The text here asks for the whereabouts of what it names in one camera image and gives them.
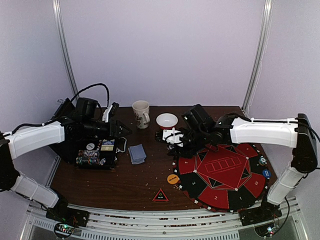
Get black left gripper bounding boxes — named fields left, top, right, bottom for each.
left=82, top=118, right=132, bottom=141

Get blue grey cloth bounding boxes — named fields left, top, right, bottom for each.
left=128, top=144, right=147, bottom=165

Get orange big blind button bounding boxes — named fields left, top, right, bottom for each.
left=167, top=174, right=179, bottom=185

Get poker chip stack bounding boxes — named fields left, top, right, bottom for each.
left=258, top=156, right=268, bottom=166

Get blue small blind button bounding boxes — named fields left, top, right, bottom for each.
left=262, top=169, right=271, bottom=179

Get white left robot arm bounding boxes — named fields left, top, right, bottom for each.
left=0, top=97, right=132, bottom=222

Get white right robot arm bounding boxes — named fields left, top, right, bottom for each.
left=163, top=104, right=320, bottom=221

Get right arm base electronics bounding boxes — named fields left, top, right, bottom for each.
left=239, top=201, right=282, bottom=238

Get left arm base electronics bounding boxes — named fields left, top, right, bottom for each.
left=45, top=207, right=90, bottom=239

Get blue texas holdem card box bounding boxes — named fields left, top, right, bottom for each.
left=100, top=139, right=115, bottom=152

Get ceramic coral pattern mug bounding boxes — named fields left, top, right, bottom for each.
left=132, top=100, right=150, bottom=129

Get white dealer button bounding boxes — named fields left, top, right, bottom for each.
left=86, top=143, right=95, bottom=151

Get white orange bowl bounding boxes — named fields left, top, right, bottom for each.
left=156, top=113, right=178, bottom=130

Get black poker chip case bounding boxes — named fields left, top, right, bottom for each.
left=49, top=100, right=124, bottom=170

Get front poker chip stacks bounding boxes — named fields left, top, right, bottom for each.
left=75, top=150, right=106, bottom=166

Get red black poker mat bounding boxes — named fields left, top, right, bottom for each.
left=173, top=143, right=269, bottom=212

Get black red triangular all-in marker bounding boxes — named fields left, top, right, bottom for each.
left=152, top=188, right=169, bottom=202

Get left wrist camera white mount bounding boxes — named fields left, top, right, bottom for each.
left=102, top=102, right=120, bottom=123

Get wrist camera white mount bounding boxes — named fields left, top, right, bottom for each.
left=102, top=102, right=120, bottom=123
left=155, top=127, right=184, bottom=147

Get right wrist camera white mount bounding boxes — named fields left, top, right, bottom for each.
left=155, top=127, right=184, bottom=147

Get aluminium front table rail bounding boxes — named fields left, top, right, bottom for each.
left=26, top=196, right=302, bottom=240

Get left aluminium frame post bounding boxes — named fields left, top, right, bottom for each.
left=52, top=0, right=79, bottom=103

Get aluminium frame post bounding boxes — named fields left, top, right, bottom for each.
left=242, top=0, right=274, bottom=115
left=52, top=0, right=79, bottom=103

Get right aluminium frame post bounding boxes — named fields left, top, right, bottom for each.
left=242, top=0, right=274, bottom=115

